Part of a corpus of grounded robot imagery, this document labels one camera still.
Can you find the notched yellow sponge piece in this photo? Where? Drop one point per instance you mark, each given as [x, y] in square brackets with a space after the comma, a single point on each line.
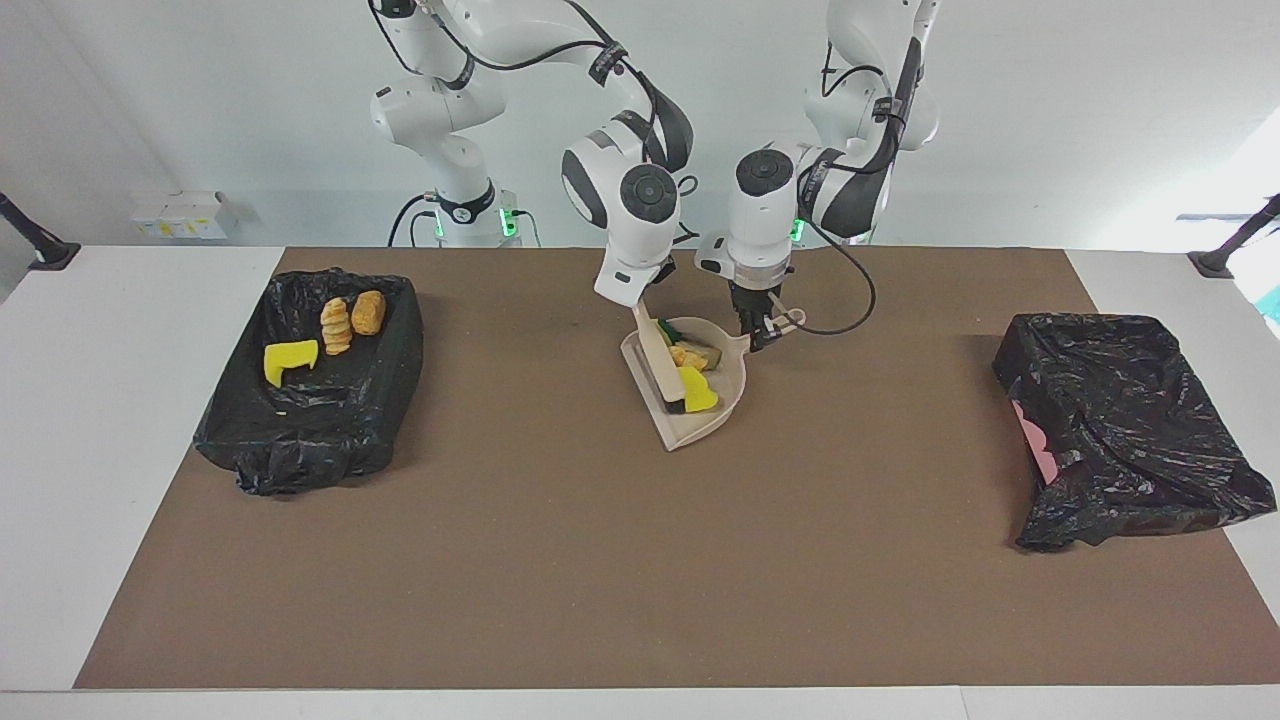
[285, 360]

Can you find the brown bread roll toy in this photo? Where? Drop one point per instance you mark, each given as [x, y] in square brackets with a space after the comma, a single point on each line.
[369, 312]

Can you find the black clamp stand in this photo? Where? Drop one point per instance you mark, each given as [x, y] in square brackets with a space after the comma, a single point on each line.
[1225, 258]
[45, 250]

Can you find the brown table mat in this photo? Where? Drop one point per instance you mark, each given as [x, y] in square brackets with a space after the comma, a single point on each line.
[640, 600]

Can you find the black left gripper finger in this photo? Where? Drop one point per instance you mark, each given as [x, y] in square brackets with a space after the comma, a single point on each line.
[752, 338]
[775, 330]

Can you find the wedge yellow sponge piece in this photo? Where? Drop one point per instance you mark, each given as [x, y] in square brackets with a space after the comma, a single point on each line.
[698, 392]

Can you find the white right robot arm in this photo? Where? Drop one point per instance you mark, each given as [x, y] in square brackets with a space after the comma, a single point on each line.
[625, 245]

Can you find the white cardboard box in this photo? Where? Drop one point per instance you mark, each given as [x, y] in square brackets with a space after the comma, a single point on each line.
[180, 215]

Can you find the striped croissant toy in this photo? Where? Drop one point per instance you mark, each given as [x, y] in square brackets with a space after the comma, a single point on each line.
[337, 325]

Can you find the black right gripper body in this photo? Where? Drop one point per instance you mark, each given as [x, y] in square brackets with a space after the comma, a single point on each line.
[663, 270]

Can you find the green yellow sponge piece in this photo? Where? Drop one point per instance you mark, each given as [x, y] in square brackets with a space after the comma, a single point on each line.
[672, 330]

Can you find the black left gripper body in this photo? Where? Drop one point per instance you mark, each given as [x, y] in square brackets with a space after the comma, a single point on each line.
[755, 300]

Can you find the beige plastic dustpan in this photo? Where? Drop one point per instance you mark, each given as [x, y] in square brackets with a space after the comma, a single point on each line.
[725, 395]

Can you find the pale dumpling toy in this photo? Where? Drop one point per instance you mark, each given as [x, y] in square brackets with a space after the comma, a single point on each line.
[710, 358]
[684, 356]

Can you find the green lit controller box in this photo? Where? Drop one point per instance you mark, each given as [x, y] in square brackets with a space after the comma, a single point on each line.
[797, 230]
[508, 218]

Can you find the beige hand brush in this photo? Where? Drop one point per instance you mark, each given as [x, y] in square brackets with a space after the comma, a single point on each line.
[655, 370]

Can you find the left black trash bag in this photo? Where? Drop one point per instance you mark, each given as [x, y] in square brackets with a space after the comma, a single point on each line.
[1130, 430]

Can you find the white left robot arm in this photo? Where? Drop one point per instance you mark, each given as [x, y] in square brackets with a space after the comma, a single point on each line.
[765, 225]

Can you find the black bagged bin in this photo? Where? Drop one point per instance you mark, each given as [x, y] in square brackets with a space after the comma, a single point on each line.
[310, 440]

